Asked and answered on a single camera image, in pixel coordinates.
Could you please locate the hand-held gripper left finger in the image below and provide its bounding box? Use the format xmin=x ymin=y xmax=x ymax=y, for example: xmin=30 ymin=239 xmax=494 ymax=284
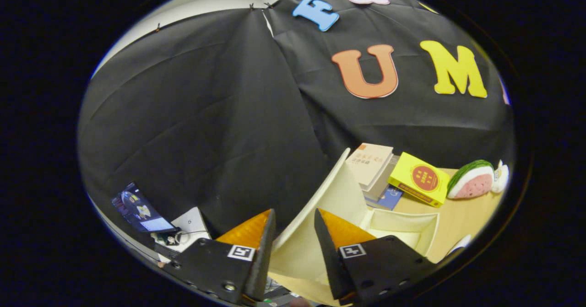
xmin=161 ymin=209 xmax=277 ymax=305

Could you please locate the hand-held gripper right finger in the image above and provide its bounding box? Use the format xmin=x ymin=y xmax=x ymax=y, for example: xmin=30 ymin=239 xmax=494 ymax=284
xmin=314 ymin=208 xmax=438 ymax=307

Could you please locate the beige cardboard storage box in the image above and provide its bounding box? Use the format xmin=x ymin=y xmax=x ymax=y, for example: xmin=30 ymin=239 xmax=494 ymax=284
xmin=268 ymin=148 xmax=441 ymax=307

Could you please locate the white striped canvas shoe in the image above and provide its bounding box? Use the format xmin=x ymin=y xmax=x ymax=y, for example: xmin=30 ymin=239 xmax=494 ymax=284
xmin=446 ymin=235 xmax=472 ymax=257

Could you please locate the white paper sheet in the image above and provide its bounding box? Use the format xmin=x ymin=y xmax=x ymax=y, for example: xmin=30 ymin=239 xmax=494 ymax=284
xmin=172 ymin=207 xmax=212 ymax=253

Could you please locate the blue book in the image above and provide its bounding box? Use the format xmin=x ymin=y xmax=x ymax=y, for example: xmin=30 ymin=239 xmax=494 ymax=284
xmin=366 ymin=184 xmax=403 ymax=211

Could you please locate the beige book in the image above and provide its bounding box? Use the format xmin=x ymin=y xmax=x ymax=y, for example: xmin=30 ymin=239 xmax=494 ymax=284
xmin=346 ymin=143 xmax=394 ymax=192

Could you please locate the yellow book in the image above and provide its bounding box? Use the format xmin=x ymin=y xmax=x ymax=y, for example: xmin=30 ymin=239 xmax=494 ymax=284
xmin=388 ymin=152 xmax=451 ymax=208

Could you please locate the watermelon slice plush toy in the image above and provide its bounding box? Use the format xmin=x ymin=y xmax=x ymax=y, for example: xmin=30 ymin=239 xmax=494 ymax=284
xmin=447 ymin=160 xmax=495 ymax=200

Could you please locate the white plush toy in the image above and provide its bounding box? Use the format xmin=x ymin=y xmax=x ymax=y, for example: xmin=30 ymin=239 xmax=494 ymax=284
xmin=491 ymin=160 xmax=510 ymax=194

